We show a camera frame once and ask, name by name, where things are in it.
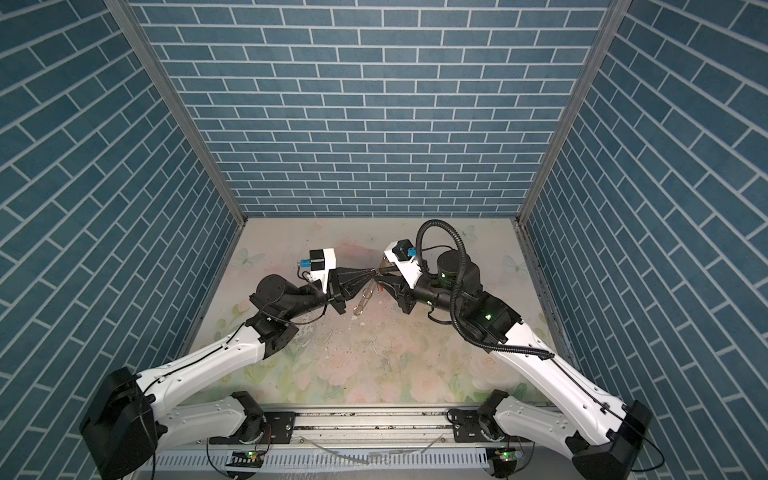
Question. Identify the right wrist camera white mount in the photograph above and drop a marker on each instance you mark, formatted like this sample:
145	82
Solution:
402	254

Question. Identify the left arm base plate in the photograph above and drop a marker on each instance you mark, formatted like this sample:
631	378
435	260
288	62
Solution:
271	427

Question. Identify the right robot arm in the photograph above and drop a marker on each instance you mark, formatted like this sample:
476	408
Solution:
602	435

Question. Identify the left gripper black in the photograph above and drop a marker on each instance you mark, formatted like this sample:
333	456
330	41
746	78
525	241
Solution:
339	291

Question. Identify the left green circuit board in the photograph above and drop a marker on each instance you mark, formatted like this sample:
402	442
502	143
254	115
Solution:
250	459

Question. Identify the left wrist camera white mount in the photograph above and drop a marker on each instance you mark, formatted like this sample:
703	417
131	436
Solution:
316	269

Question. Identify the right green circuit board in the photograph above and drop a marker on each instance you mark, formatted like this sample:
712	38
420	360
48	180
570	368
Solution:
504	456

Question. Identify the left corner aluminium post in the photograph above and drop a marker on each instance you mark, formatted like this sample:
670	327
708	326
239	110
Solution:
128	23

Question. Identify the green circuit board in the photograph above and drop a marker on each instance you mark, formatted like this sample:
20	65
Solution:
504	456
250	459

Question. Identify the white slotted cable duct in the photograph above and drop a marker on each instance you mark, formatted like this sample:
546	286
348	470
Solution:
309	460

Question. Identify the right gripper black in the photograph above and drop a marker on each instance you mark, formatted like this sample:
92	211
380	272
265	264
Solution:
403	292

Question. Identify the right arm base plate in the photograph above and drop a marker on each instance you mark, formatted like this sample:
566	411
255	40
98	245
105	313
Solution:
470	426

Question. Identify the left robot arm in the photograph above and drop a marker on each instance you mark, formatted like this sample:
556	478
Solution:
133	416

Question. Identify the aluminium front rail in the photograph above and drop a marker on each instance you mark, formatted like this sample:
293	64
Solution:
370	427

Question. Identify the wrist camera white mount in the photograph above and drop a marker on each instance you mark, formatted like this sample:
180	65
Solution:
316	269
402	254

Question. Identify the corner aluminium post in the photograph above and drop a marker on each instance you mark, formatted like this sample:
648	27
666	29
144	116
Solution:
596	55
128	23

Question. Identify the right corner aluminium post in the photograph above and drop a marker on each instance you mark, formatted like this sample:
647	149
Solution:
596	55

